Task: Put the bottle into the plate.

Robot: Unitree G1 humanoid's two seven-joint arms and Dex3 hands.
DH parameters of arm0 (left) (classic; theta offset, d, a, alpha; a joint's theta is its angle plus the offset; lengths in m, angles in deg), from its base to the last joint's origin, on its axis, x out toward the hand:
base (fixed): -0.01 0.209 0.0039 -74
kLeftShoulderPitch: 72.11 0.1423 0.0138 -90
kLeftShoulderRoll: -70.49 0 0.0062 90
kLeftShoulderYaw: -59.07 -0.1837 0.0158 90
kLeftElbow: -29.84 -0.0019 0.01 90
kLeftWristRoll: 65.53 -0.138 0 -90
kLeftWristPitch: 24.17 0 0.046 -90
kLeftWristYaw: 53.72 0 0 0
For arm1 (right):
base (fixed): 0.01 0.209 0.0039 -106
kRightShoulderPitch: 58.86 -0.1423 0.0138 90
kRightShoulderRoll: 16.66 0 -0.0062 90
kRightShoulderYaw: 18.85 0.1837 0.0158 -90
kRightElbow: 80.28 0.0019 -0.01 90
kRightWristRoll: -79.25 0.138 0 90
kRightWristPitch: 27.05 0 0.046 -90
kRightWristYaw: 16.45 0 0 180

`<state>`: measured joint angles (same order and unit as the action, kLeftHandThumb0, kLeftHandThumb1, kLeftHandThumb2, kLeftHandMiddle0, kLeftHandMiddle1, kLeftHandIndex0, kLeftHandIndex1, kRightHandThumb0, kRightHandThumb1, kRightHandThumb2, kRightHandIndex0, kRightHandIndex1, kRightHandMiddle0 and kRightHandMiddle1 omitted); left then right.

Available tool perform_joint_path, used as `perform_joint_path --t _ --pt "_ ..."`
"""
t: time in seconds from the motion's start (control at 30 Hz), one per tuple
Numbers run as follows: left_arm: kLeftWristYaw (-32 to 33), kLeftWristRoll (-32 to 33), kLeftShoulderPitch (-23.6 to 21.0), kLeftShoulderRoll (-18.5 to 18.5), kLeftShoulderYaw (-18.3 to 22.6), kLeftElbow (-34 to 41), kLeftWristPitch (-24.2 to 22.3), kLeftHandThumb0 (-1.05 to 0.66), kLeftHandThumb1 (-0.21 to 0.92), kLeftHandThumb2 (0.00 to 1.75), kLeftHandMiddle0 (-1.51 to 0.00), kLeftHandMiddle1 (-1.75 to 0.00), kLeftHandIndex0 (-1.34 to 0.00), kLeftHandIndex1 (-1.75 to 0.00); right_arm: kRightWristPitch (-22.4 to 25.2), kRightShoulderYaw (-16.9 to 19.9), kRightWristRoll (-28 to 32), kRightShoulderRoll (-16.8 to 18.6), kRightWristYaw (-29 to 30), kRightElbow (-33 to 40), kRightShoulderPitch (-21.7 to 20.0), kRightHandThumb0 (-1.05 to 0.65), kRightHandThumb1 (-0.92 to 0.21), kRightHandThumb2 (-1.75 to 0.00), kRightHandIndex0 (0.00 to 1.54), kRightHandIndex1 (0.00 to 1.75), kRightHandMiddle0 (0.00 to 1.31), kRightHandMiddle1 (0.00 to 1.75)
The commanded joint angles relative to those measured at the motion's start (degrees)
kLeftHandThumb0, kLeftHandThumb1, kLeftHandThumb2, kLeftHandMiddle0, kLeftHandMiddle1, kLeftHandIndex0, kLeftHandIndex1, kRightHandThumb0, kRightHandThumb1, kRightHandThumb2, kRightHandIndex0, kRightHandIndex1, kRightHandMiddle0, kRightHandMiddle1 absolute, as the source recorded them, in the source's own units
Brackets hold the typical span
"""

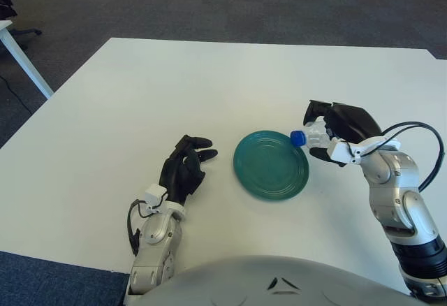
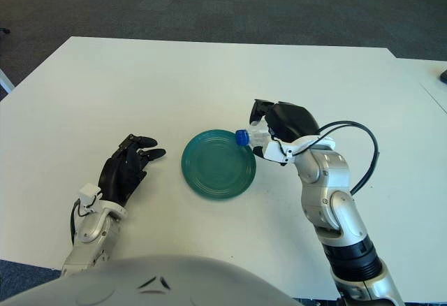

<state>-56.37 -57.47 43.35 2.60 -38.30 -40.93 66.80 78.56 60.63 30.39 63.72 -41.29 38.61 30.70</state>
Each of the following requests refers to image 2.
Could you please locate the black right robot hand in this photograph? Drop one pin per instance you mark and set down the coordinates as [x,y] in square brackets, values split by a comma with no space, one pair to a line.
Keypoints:
[290,121]

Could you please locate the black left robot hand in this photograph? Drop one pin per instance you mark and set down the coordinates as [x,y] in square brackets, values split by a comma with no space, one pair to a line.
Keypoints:
[118,176]

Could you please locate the clear bottle with blue cap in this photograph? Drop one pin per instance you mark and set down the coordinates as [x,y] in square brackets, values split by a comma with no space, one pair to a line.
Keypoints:
[249,135]

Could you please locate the teal green round plate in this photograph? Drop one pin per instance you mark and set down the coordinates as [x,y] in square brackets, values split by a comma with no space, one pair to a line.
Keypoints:
[218,166]

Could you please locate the grey robot torso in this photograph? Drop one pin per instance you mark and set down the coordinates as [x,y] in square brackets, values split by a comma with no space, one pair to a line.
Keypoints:
[139,285]

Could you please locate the white desk leg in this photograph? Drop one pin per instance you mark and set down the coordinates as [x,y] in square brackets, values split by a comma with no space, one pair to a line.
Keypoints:
[5,82]

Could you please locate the dark flat device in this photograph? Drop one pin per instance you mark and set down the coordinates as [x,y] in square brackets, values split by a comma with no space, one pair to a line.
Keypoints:
[444,75]

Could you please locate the black office chair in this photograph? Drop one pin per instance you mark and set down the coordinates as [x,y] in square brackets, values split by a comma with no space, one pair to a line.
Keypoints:
[5,30]

